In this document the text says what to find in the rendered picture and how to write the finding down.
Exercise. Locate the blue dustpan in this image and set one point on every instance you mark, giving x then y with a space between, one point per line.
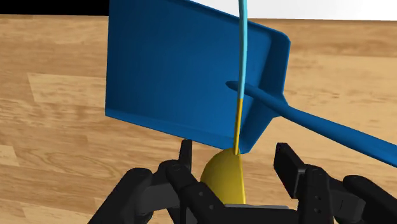
186 71

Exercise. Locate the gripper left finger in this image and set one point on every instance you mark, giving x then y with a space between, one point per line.
161 192

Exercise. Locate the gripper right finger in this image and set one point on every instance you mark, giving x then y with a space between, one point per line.
316 189

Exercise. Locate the yellow and light blue ladle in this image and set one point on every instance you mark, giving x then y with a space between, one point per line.
225 180

